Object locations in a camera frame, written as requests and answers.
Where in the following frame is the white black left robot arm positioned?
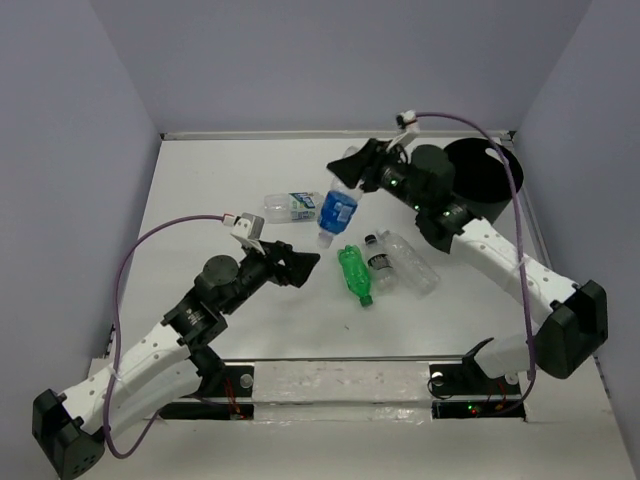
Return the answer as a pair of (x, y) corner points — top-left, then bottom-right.
(32, 241), (320, 479)

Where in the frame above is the blue label water bottle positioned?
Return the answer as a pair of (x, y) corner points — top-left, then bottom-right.
(317, 176), (364, 249)

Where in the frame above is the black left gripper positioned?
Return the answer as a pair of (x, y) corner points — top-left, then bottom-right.
(220, 238), (319, 315)

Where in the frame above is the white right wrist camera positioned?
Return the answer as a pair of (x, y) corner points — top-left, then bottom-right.
(386, 110), (420, 152)

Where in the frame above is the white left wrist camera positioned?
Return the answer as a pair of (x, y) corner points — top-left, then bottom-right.
(222, 213), (265, 255)

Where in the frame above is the large clear plastic bottle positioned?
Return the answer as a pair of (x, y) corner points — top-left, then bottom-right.
(376, 229), (440, 298)

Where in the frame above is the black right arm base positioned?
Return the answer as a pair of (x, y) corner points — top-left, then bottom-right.
(427, 363), (526, 420)

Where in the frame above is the black plastic bin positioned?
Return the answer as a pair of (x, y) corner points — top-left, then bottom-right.
(444, 138), (512, 224)

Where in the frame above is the black cap clear bottle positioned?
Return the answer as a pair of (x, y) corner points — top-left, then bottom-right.
(364, 234), (398, 292)

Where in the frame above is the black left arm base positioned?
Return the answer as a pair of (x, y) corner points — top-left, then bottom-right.
(159, 363), (255, 421)

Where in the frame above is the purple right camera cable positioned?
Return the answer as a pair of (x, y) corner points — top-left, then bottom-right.
(412, 110), (537, 416)

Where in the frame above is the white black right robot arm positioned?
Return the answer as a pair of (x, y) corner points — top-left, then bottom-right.
(327, 139), (608, 392)

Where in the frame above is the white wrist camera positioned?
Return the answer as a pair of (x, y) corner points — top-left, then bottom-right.
(222, 213), (265, 255)
(386, 110), (420, 152)

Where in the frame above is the green white label clear bottle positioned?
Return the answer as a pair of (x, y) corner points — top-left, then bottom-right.
(263, 191), (324, 224)

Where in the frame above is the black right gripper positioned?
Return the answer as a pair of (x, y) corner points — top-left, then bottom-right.
(327, 137), (426, 213)

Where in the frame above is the green plastic bottle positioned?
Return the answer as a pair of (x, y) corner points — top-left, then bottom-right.
(337, 245), (373, 308)

